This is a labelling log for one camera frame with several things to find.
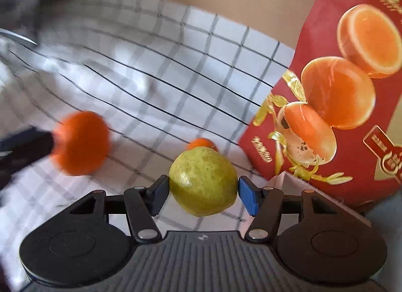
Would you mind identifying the checked white bed sheet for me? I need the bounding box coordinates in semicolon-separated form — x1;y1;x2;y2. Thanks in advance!
0;0;296;292

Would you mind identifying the red gift box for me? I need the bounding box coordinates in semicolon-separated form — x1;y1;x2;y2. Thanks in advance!
239;0;402;209

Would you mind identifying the small mandarin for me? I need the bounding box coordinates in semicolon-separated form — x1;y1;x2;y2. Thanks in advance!
185;138;218;153

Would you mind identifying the green pear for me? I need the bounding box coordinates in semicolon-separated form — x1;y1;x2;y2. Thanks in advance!
169;148;238;216

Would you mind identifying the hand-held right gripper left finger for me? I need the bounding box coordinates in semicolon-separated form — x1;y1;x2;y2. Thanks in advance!
69;175;170;243

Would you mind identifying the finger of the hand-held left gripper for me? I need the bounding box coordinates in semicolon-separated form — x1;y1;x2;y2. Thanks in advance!
0;127;56;186

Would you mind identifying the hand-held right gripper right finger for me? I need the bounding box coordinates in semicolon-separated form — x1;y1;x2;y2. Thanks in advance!
238;177;334;243

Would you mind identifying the large orange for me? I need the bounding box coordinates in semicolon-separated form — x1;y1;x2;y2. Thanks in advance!
52;110;110;176

